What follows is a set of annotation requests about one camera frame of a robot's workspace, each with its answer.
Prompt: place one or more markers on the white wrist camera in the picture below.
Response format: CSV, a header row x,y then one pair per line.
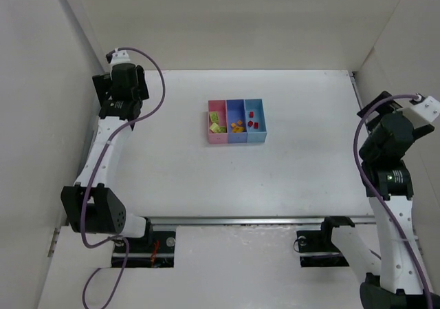
x,y
421,111
117,57

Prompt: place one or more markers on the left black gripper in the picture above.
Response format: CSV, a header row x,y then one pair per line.
x,y
100,87

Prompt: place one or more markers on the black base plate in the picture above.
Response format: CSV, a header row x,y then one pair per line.
x,y
154,250
317,252

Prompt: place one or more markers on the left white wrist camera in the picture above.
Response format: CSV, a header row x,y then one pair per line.
x,y
117,57

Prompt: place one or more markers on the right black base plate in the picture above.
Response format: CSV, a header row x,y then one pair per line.
x,y
317,252

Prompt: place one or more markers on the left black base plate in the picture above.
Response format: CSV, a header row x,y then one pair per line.
x,y
154,250

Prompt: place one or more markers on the aluminium front rail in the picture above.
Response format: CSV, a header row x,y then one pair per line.
x,y
236,221

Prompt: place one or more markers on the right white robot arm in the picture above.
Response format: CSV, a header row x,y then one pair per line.
x,y
395,278

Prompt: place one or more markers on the green lego brick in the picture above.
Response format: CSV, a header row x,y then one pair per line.
x,y
215,128
214,117

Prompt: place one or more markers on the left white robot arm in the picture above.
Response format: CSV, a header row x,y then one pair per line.
x,y
90,204

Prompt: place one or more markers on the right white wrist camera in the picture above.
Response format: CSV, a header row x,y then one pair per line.
x,y
421,111

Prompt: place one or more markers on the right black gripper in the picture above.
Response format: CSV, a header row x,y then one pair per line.
x,y
372,102

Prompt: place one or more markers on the dark blue container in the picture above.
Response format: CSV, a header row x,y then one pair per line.
x,y
235,111

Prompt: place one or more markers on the light blue container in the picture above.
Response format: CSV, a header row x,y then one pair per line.
x,y
255,121

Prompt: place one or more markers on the pink container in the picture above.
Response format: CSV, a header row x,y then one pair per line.
x,y
218,106

